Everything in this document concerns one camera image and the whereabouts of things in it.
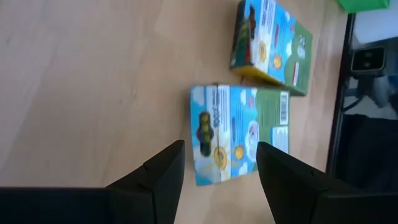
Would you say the blue green crayon box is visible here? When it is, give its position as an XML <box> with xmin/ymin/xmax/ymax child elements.
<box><xmin>189</xmin><ymin>83</ymin><xmax>291</xmax><ymax>187</ymax></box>
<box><xmin>229</xmin><ymin>0</ymin><xmax>313</xmax><ymax>96</ymax></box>

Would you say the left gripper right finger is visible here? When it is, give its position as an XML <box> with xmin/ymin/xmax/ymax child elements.
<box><xmin>256</xmin><ymin>141</ymin><xmax>398</xmax><ymax>224</ymax></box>

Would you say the green plastic basket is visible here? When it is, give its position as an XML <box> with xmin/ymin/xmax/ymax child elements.
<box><xmin>336</xmin><ymin>0</ymin><xmax>391</xmax><ymax>14</ymax></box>

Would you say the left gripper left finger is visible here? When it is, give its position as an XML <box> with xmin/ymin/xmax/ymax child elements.
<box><xmin>0</xmin><ymin>139</ymin><xmax>186</xmax><ymax>224</ymax></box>

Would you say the small black camera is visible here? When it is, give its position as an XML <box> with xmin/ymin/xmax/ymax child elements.
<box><xmin>350</xmin><ymin>46</ymin><xmax>387</xmax><ymax>78</ymax></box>

